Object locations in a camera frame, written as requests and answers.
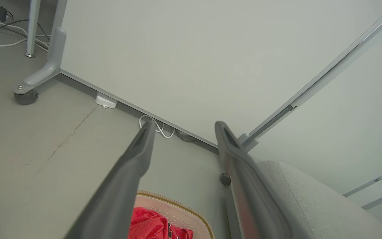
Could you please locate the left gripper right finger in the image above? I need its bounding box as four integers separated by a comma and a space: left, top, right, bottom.
215, 121, 293, 239

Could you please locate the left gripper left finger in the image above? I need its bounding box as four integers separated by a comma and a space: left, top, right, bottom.
64, 120, 156, 239

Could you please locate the dark green floor cable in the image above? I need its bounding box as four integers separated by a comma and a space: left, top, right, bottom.
0, 18, 51, 43

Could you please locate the white laundry basket brown rim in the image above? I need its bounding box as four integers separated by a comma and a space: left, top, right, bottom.
134, 190, 215, 239

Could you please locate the grey table leg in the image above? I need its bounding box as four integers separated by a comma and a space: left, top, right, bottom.
25, 0, 41, 58

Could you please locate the dark caster wheel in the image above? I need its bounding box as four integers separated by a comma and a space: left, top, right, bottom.
14, 90, 39, 105

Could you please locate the red jersey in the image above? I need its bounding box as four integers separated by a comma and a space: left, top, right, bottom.
128, 207, 193, 239

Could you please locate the grey partition foot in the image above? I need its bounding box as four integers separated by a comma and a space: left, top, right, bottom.
12, 27, 67, 95

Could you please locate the grey fabric sofa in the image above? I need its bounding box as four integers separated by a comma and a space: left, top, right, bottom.
227, 161, 382, 239

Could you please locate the white floor cable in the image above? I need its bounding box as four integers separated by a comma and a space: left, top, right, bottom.
0, 25, 49, 51

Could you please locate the looped white cable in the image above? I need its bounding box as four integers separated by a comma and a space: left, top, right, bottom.
139, 115, 175, 139

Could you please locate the small white box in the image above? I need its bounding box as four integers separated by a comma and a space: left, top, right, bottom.
95, 92, 118, 109

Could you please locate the white partition panel with rail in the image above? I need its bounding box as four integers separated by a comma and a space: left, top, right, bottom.
239, 3, 382, 210

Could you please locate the large white partition panel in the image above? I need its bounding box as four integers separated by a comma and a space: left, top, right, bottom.
58, 0, 382, 148

